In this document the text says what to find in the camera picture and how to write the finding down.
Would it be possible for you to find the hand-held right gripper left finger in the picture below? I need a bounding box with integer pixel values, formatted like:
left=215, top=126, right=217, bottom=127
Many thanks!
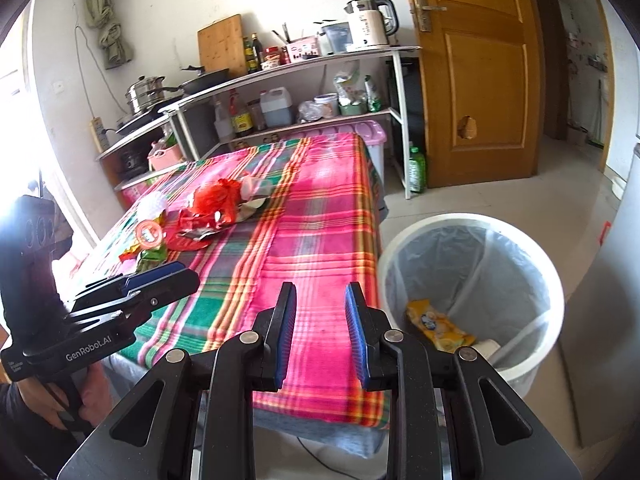
left=59, top=282, right=298, bottom=480

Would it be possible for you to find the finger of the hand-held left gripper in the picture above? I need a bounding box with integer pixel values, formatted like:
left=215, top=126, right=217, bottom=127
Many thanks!
left=85, top=261, right=184, bottom=295
left=65, top=268, right=200, bottom=333

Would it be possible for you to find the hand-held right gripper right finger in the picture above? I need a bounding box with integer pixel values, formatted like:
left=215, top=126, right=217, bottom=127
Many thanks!
left=344, top=282, right=583, bottom=480

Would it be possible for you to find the white foam fruit net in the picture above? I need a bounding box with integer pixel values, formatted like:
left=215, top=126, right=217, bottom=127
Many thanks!
left=135, top=194, right=169, bottom=221

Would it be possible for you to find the white round trash bin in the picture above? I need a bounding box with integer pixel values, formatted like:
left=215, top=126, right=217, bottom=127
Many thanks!
left=376, top=212, right=566, bottom=396

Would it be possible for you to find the person's left forearm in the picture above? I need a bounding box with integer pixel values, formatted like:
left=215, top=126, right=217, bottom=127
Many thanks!
left=0, top=382, right=76, bottom=480

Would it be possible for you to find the person's left hand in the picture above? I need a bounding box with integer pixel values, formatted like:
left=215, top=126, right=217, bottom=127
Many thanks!
left=12, top=359, right=118, bottom=433

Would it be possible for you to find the red plastic wrapper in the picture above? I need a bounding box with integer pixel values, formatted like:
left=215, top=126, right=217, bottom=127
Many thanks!
left=167, top=210, right=215, bottom=252

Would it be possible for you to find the yellow packet with blue print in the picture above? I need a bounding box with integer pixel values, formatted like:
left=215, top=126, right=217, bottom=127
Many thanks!
left=405, top=299, right=477, bottom=353

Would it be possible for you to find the red green carton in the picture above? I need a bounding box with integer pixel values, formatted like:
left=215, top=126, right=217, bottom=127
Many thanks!
left=119, top=170, right=167, bottom=211

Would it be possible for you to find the red mesh bag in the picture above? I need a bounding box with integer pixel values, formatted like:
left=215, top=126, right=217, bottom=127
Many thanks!
left=192, top=180, right=242, bottom=226

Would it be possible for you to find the pink green plaid blanket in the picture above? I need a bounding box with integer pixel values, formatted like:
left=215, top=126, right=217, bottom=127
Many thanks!
left=85, top=132, right=391, bottom=433

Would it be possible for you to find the pink plastic basket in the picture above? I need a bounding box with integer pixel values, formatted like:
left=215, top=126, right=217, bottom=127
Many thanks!
left=147, top=144, right=184, bottom=171

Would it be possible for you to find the clear plastic cup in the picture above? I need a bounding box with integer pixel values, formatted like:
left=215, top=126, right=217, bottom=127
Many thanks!
left=240, top=175, right=274, bottom=199

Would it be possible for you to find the clear bin liner bag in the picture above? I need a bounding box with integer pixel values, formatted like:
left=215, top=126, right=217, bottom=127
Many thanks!
left=387, top=227, right=548, bottom=361

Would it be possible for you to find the white power strip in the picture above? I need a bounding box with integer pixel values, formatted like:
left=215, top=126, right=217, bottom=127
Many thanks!
left=90, top=116, right=109, bottom=152

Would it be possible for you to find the black induction cooker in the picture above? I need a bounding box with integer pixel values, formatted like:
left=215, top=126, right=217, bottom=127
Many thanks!
left=116, top=110, right=169, bottom=135

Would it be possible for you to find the white plastic bottle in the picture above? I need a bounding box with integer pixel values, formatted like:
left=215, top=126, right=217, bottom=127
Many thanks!
left=214, top=102, right=236, bottom=144

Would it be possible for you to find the red cap sauce bottle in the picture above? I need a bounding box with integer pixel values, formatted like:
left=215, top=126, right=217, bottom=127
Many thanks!
left=230, top=89, right=254, bottom=136

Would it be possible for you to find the steel steamer pot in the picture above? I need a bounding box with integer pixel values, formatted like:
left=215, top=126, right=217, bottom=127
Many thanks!
left=125, top=75, right=167, bottom=114

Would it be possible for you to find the green plastic bottle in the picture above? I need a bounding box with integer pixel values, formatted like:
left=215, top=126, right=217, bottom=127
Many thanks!
left=407, top=142, right=427, bottom=195

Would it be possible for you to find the black frying pan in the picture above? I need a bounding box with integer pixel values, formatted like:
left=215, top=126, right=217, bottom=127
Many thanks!
left=160, top=66, right=231, bottom=99

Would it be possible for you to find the plastic jug with dark liquid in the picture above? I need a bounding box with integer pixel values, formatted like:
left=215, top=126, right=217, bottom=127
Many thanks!
left=260, top=86, right=294, bottom=129

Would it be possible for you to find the crumpled clear plastic bag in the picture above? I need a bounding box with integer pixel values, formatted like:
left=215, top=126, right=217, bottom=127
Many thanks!
left=298, top=101, right=327, bottom=124

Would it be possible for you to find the bamboo cutting board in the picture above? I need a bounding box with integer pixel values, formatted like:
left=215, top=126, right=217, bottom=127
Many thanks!
left=197, top=14, right=249, bottom=78

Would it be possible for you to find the white round tub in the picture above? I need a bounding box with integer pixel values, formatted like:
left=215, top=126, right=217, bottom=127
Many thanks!
left=314, top=93, right=341, bottom=116

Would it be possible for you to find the grey-green hanging cloth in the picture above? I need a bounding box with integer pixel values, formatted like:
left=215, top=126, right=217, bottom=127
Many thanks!
left=86, top=0, right=134, bottom=69

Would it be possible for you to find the green bowl with bags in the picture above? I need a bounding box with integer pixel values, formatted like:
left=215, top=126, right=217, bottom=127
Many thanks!
left=333, top=60, right=369, bottom=116

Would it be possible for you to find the green white packet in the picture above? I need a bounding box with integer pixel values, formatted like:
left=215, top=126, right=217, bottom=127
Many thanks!
left=365, top=76, right=386, bottom=114

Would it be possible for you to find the grey cabinet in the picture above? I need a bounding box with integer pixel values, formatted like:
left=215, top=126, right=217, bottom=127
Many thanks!
left=559, top=144, right=640, bottom=451

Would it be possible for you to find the white metal shelf rack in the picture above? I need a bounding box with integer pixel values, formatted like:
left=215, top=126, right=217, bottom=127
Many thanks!
left=96, top=45, right=423, bottom=201

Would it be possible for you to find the pink utensil holder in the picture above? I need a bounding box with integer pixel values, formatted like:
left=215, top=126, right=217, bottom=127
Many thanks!
left=285, top=35, right=321, bottom=64

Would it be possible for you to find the wooden door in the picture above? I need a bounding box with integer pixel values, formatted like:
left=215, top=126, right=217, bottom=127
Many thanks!
left=397, top=0, right=547, bottom=191

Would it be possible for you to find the clear water filter pitcher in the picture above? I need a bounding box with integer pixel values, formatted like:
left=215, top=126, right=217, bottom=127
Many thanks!
left=316, top=21, right=351, bottom=56

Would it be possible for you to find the white electric kettle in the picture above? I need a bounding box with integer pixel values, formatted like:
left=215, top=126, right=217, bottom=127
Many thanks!
left=344, top=0, right=399, bottom=53

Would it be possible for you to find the black floor cable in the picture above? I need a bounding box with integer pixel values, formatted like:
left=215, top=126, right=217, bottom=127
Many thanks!
left=295, top=435, right=346, bottom=480

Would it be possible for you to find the brass door handle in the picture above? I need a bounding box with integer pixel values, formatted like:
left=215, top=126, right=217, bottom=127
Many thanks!
left=412, top=0, right=447, bottom=32

